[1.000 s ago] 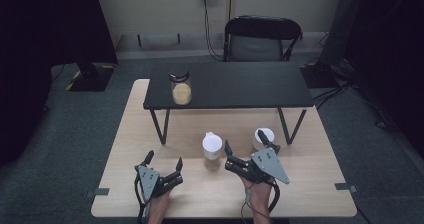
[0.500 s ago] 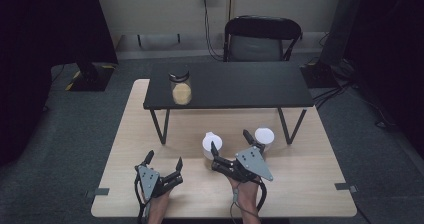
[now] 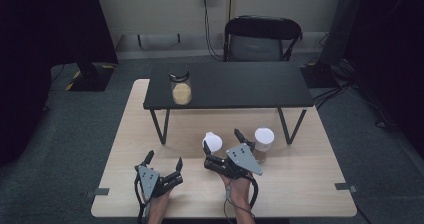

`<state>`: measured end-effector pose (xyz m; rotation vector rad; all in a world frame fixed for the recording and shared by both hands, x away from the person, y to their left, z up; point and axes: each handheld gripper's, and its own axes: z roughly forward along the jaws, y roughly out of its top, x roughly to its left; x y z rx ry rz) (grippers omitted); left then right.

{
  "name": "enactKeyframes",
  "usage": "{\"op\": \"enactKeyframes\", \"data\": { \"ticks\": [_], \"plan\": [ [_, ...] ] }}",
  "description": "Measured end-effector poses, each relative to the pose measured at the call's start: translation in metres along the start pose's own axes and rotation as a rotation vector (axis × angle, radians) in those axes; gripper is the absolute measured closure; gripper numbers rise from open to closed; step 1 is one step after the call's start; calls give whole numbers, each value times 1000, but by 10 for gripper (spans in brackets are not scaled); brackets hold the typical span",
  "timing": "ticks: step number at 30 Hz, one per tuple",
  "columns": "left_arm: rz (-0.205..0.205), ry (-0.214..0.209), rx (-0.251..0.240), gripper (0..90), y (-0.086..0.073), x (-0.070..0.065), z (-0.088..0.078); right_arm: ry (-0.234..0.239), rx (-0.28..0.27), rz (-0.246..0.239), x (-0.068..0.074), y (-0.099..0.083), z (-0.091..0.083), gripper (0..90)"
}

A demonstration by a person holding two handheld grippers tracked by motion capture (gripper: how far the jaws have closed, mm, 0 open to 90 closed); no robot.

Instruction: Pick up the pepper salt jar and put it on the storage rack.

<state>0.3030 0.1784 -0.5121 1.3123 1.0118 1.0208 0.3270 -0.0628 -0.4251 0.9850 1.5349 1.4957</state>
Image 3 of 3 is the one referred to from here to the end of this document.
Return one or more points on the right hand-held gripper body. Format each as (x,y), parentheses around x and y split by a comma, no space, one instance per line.
(241,159)

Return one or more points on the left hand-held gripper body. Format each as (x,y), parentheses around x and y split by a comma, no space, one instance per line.
(148,182)

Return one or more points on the white-lidded jar with tab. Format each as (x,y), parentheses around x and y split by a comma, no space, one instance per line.
(214,141)

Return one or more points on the white-lidded round jar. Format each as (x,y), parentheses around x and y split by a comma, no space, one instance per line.
(265,137)

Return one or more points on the black metal shelf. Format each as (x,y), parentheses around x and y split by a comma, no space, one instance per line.
(240,84)

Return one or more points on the black-lidded glass jar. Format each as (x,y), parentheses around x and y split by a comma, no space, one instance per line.
(181,92)

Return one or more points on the person's left hand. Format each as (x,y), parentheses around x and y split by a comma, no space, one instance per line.
(158,210)

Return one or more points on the person's right hand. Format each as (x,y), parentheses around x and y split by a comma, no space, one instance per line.
(240,194)

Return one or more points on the grey tape strip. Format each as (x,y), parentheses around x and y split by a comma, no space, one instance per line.
(345,186)
(98,192)

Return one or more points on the black stand base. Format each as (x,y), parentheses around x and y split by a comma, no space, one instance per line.
(318,74)
(91,77)

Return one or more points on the black folding chair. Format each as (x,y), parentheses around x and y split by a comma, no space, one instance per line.
(260,29)

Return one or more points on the black curtain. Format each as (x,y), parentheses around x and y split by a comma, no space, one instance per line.
(393,50)
(40,50)

